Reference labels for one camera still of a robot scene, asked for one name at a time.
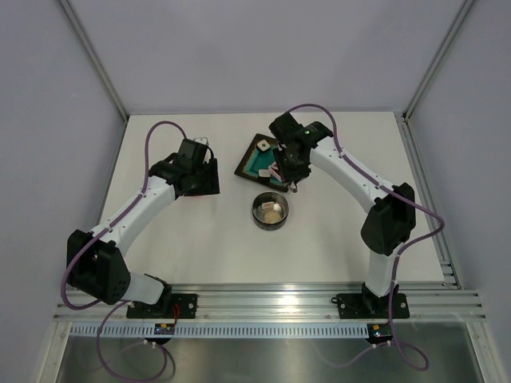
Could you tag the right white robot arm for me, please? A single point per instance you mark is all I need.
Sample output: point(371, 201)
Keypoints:
point(390, 215)

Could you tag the aluminium rail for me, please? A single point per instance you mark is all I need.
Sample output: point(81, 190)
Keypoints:
point(446, 258)
point(307, 302)

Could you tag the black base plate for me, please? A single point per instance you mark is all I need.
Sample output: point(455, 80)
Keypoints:
point(183, 306)
point(363, 306)

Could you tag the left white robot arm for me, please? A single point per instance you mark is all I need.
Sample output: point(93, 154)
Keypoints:
point(96, 258)

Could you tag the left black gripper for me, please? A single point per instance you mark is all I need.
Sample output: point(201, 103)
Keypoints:
point(210, 186)

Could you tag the left small circuit board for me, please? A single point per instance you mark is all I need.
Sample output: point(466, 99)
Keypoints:
point(164, 329)

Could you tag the white sushi green centre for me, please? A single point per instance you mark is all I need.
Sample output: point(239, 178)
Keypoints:
point(263, 146)

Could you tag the left frame post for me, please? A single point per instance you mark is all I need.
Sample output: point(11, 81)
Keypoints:
point(71, 16)

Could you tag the white slotted cable duct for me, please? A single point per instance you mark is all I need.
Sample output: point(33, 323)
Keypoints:
point(224, 330)

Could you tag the round cream steamed bun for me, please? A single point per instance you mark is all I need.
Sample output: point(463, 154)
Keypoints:
point(272, 217)

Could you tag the right side aluminium rail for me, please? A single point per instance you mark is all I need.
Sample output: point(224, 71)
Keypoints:
point(446, 258)

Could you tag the right frame post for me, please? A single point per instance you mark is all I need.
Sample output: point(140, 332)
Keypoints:
point(440, 54)

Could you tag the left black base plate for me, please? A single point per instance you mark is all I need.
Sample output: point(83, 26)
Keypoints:
point(183, 306)

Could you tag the frame post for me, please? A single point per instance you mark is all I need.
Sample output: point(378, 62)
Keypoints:
point(440, 54)
point(71, 16)

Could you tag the white sushi dark centre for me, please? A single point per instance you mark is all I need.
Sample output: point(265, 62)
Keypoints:
point(264, 174)

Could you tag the right small circuit board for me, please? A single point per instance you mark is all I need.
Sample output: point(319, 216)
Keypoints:
point(379, 333)

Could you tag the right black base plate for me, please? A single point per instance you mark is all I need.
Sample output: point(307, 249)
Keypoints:
point(363, 306)

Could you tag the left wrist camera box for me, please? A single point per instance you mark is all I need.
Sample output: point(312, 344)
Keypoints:
point(202, 140)

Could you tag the round steel lunch box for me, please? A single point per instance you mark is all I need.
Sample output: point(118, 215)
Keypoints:
point(269, 210)

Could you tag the black teal square plate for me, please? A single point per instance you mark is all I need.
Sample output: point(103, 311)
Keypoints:
point(253, 160)

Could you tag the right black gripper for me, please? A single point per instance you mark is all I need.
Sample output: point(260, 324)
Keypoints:
point(287, 175)

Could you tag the small circuit board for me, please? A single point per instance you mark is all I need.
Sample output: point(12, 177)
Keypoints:
point(379, 333)
point(164, 329)

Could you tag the aluminium front rail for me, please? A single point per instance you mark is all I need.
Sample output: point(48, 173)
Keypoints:
point(307, 302)

